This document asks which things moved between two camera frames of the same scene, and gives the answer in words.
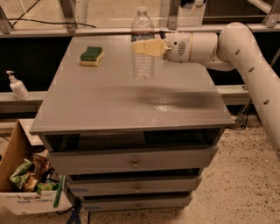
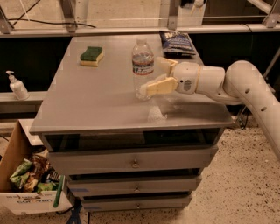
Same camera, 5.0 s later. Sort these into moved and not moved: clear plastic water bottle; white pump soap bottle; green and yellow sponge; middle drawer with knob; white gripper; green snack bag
Moved: clear plastic water bottle; white gripper
Not moved: white pump soap bottle; green snack bag; middle drawer with knob; green and yellow sponge
